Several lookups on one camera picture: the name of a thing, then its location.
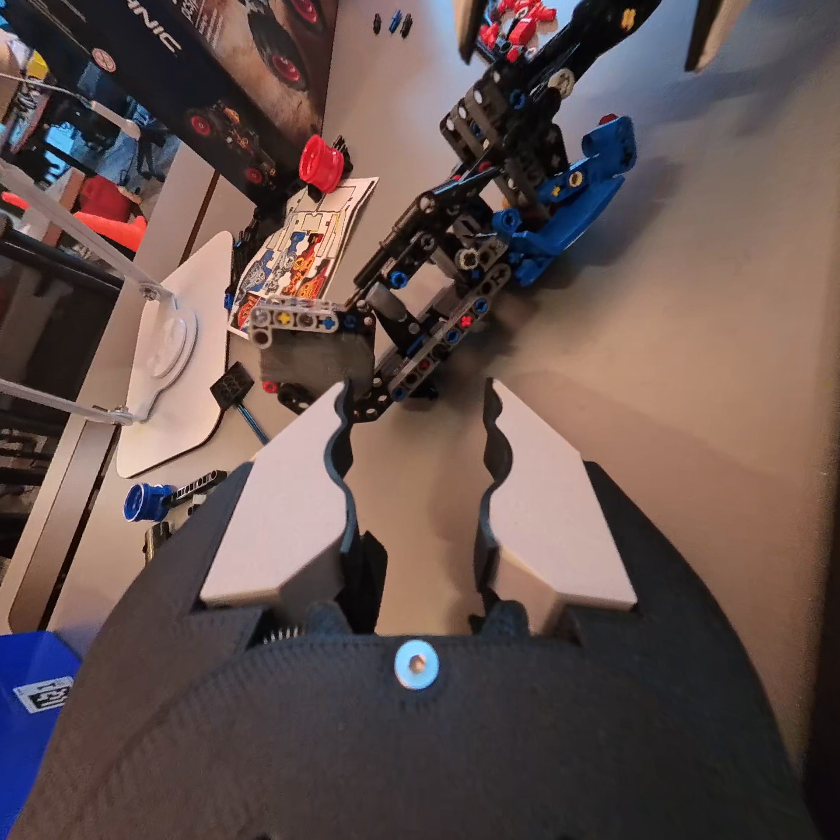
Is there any black perforated pad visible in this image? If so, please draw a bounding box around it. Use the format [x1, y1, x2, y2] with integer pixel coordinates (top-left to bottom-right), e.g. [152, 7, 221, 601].
[802, 512, 840, 840]

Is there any pile of small toy pins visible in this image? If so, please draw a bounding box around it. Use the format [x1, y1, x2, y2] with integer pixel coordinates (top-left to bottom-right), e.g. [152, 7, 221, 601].
[478, 0, 559, 63]

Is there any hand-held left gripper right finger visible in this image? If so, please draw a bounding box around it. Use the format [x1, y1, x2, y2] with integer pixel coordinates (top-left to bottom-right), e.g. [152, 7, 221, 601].
[472, 378, 639, 634]

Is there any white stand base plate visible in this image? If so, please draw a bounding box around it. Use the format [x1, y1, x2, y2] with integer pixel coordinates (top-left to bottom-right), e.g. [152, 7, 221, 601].
[116, 230, 236, 480]

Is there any blue toy wheel hub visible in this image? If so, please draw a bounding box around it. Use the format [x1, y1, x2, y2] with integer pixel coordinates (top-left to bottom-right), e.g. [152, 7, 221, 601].
[123, 482, 175, 522]

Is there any red floor bin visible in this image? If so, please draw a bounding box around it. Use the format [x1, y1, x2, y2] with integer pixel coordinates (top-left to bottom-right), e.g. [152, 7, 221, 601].
[0, 174, 148, 253]

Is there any blue tagged storage bin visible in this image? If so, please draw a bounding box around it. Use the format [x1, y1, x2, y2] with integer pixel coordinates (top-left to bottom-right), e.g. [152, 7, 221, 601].
[0, 630, 83, 821]

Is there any black square grid plate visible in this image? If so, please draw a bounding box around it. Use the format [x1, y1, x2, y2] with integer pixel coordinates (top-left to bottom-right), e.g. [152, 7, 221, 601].
[210, 363, 253, 411]

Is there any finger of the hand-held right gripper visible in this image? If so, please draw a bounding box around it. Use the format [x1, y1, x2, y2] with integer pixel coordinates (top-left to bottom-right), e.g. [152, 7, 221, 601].
[682, 0, 734, 73]
[453, 0, 490, 65]

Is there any grey desk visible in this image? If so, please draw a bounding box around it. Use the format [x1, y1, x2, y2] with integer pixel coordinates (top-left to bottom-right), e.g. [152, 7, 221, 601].
[0, 0, 840, 788]

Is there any red toy wheel hub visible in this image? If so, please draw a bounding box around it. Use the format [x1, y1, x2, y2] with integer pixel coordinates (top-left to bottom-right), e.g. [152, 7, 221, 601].
[298, 134, 347, 194]

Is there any black toy set box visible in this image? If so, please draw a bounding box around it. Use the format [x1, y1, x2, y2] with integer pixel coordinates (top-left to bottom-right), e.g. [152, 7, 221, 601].
[0, 0, 339, 211]

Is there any black long axle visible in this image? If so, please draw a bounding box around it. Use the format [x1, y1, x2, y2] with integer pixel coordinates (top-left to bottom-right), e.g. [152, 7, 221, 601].
[236, 403, 271, 446]

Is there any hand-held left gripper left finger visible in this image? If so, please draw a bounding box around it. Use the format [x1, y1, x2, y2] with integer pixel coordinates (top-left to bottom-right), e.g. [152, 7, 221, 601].
[199, 381, 388, 634]

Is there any colourful sticker sheet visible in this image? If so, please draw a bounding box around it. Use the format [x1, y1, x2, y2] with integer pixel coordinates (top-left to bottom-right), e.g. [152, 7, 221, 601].
[226, 176, 382, 339]

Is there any black angled toy panel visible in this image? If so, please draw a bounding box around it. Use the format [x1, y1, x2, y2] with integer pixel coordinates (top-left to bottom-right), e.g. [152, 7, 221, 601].
[231, 206, 266, 263]

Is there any toy car chassis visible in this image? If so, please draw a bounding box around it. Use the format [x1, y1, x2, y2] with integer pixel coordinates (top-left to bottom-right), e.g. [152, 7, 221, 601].
[248, 0, 664, 431]

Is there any white book stand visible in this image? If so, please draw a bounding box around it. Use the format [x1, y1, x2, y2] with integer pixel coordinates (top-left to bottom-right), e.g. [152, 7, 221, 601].
[0, 72, 198, 427]

